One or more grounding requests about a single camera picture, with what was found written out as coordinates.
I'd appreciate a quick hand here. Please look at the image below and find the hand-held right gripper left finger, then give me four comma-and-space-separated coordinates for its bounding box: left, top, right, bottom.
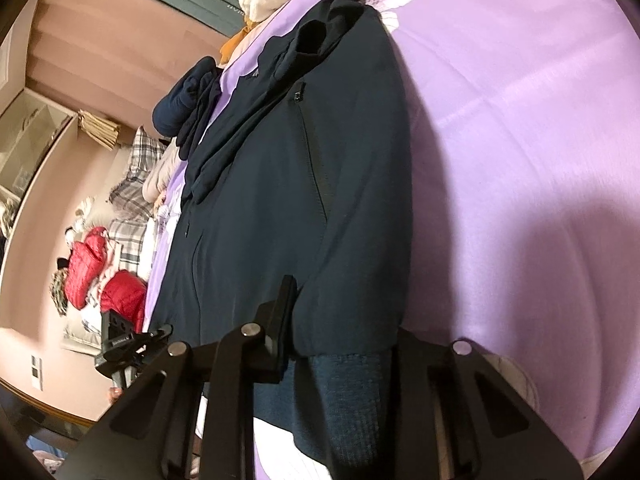
55, 275, 299, 480

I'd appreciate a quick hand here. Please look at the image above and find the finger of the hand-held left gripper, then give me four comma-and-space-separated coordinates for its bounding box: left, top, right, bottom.
134, 324, 174, 351

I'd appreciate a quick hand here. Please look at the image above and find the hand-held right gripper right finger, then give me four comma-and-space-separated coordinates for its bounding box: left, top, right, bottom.
392, 329, 584, 480

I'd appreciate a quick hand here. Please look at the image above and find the navy zip jacket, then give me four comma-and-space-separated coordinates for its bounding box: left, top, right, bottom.
145, 0, 417, 480

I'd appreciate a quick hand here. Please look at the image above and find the folded navy clothes stack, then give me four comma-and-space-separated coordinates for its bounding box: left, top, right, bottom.
152, 57, 224, 162

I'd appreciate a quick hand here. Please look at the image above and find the red down jacket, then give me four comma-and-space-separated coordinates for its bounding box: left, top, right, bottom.
100, 270, 149, 334
67, 226, 112, 311

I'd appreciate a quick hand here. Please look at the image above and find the plaid pillow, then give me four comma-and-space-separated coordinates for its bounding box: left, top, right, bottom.
107, 126, 169, 281

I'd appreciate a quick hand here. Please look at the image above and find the grey quilt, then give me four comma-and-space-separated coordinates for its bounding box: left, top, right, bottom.
142, 139, 182, 207

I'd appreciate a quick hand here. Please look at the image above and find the beige fringed cloth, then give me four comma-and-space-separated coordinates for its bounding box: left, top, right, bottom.
77, 109, 124, 152

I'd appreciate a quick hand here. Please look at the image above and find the purple floral bedsheet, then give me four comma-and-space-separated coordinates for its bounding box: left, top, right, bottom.
144, 0, 640, 480

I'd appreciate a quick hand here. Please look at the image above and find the pink curtain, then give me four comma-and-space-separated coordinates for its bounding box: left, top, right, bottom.
24, 0, 242, 147

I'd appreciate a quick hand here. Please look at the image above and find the cream wall shelf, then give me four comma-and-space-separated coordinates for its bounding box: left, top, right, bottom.
0, 87, 77, 211

